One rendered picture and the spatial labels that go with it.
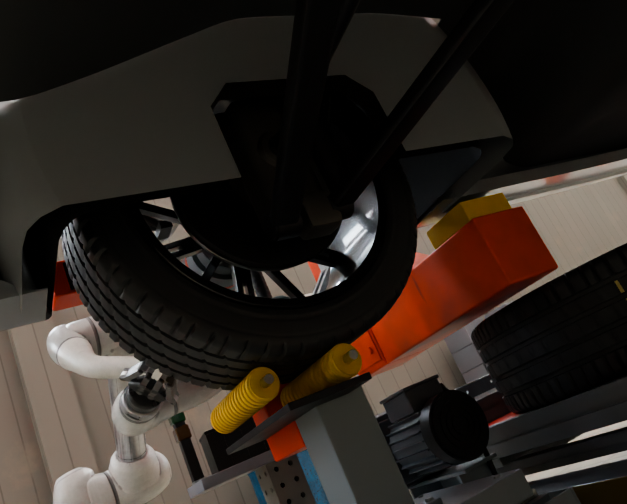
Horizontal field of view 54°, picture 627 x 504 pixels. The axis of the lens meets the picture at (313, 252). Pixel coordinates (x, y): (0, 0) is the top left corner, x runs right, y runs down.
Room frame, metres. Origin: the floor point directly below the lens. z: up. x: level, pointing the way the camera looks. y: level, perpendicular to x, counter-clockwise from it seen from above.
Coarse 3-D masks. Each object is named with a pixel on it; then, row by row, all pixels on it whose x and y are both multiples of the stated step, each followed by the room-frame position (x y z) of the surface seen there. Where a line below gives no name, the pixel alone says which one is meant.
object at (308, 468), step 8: (304, 456) 4.74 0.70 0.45; (304, 464) 4.72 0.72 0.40; (312, 464) 4.80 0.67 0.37; (304, 472) 4.70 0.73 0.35; (312, 472) 4.76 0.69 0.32; (256, 480) 4.69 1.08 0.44; (312, 480) 4.73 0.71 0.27; (256, 488) 4.72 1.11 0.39; (312, 488) 4.71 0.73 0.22; (320, 488) 4.78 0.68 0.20; (320, 496) 4.74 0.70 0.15
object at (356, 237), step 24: (336, 120) 1.13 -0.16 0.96; (336, 144) 1.16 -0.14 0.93; (360, 144) 1.14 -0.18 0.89; (168, 216) 1.10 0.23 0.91; (360, 216) 1.19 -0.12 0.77; (384, 216) 1.12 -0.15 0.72; (192, 240) 1.12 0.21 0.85; (336, 240) 1.29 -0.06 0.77; (360, 240) 1.18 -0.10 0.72; (168, 264) 0.89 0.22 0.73; (216, 264) 1.13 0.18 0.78; (336, 264) 1.28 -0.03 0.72; (360, 264) 1.08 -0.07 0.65; (216, 288) 0.92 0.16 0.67; (240, 288) 1.15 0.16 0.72; (288, 288) 1.20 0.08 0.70; (336, 288) 1.03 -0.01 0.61
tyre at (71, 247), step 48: (336, 96) 1.14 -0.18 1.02; (384, 192) 1.14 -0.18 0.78; (96, 240) 0.84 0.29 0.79; (144, 240) 0.88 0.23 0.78; (384, 240) 1.11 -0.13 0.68; (96, 288) 0.92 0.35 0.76; (144, 288) 0.86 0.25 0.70; (192, 288) 0.90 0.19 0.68; (384, 288) 1.08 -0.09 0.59; (144, 336) 0.95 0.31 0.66; (192, 336) 0.90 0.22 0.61; (240, 336) 0.92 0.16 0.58; (288, 336) 0.96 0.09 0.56; (336, 336) 1.01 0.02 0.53; (192, 384) 1.09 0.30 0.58
